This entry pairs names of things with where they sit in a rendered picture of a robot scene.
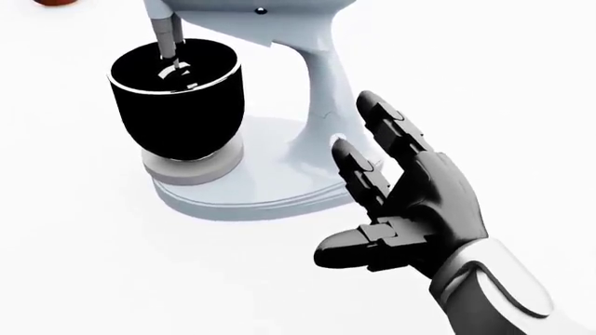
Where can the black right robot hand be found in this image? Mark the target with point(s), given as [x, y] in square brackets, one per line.
[433, 195]

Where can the white stand mixer head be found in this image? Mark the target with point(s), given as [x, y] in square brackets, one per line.
[261, 21]

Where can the white stand mixer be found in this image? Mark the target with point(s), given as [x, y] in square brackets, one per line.
[298, 164]

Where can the grey mixer beater attachment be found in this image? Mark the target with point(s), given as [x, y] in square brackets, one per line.
[168, 45]

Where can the black mixing bowl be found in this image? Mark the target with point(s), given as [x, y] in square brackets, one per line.
[174, 101]

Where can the red round object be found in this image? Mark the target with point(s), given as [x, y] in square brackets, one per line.
[53, 2]

